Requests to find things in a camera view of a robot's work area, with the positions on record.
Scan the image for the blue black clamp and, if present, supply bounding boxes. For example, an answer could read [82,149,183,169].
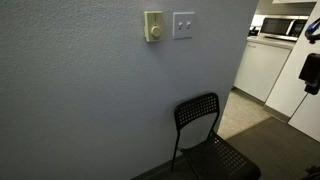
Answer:
[304,17,320,45]

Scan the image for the tall white cabinet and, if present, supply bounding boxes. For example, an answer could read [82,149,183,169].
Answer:
[264,0,320,143]

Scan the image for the silver black microwave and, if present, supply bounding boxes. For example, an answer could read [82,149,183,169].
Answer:
[259,15,309,43]

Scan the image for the white kitchen counter cabinet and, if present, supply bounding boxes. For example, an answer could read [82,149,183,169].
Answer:
[233,35,296,103]

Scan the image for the black coffee maker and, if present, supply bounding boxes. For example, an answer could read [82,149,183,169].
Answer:
[248,25,262,38]

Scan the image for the white double switch plate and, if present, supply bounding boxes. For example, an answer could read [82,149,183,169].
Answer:
[172,11,196,40]

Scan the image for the black perforated chair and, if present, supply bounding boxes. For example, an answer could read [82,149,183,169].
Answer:
[170,92,262,180]

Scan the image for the beige wall thermostat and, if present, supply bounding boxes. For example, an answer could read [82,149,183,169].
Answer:
[143,10,165,43]

